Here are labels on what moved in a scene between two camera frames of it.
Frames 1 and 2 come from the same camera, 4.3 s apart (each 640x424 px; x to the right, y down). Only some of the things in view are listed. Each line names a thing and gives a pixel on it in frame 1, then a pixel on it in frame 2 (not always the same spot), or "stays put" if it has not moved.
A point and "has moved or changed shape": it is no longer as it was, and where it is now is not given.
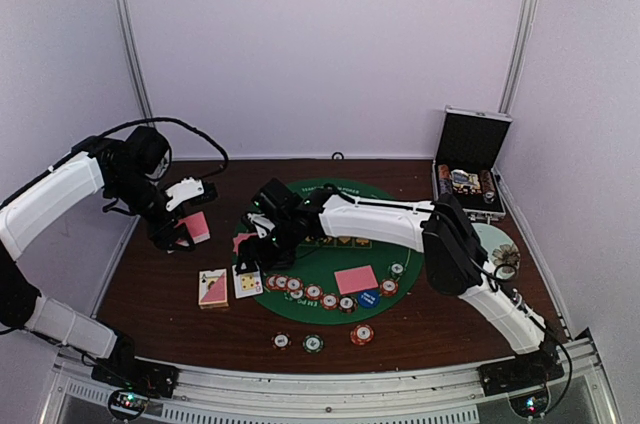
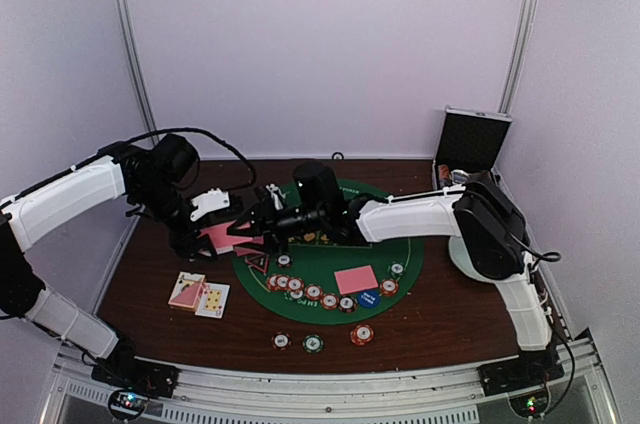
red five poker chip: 388,287 stays put
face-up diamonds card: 247,283 to 212,300
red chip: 329,301 stays put
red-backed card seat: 356,279 stays put
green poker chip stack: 313,343 stays put
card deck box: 213,290 to 186,293
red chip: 313,291 stays put
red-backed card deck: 197,227 has moved or changed shape
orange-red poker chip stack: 362,334 stays put
